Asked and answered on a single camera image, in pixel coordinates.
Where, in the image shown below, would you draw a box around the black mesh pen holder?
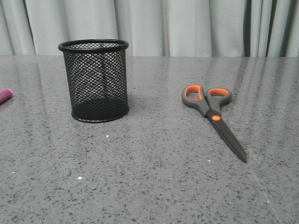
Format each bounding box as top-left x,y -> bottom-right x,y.
58,39 -> 129,123

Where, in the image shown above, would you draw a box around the magenta pen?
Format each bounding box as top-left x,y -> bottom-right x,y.
0,88 -> 12,104

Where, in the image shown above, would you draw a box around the grey orange scissors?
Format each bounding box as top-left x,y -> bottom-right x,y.
181,85 -> 248,162

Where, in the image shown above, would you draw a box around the grey curtain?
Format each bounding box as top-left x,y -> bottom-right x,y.
0,0 -> 299,57

